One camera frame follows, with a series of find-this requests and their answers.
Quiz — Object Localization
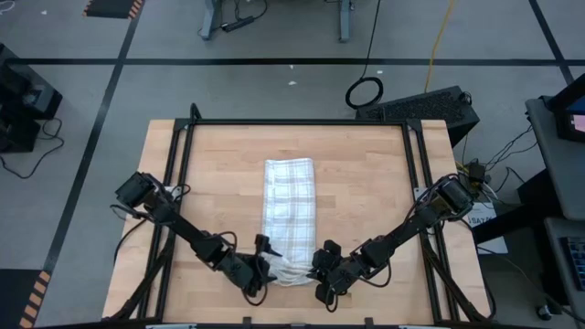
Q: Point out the black desk base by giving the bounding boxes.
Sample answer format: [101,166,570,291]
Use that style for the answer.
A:
[472,167,570,307]

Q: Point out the black hanging cable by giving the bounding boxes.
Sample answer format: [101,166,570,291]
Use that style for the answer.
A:
[344,0,385,111]

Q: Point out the white plaid towel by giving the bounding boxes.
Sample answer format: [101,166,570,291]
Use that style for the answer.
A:
[261,157,317,288]

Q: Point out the black monitor with lit screen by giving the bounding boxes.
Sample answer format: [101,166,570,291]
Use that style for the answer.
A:
[547,72,585,144]

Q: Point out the black power adapter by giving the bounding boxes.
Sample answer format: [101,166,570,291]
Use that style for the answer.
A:
[465,158,488,185]

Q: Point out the black metal table frame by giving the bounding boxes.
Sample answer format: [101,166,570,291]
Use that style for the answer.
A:
[105,102,498,326]

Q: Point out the black equipment cart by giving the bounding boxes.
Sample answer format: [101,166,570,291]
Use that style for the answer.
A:
[0,43,64,154]

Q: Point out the low grey desk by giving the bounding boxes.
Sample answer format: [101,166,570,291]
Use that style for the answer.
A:
[542,216,585,306]

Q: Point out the black perforated computer tower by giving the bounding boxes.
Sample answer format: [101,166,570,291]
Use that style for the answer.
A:
[355,85,481,149]

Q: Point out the black keyboard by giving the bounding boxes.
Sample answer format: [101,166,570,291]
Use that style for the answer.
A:
[558,235,585,292]

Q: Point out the white printed paper sheet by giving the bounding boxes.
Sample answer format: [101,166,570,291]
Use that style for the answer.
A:
[464,200,510,256]

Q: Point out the black mat with orange stripes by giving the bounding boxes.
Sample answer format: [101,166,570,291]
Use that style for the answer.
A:
[0,268,53,329]
[81,0,146,20]

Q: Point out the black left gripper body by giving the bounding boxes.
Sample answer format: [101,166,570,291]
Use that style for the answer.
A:
[215,249,271,297]

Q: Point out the yellow hanging cable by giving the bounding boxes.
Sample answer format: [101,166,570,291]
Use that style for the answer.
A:
[423,0,458,94]

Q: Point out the black power strip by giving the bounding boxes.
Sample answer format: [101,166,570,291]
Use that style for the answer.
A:
[220,16,256,34]

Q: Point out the grey desk leg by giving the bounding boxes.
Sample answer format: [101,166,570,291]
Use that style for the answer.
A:
[336,0,354,44]
[197,0,224,41]

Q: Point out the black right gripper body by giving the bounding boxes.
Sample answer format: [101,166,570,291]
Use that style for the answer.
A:
[314,257,367,305]

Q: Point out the black floor cable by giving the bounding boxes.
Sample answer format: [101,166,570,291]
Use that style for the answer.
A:
[0,117,66,180]

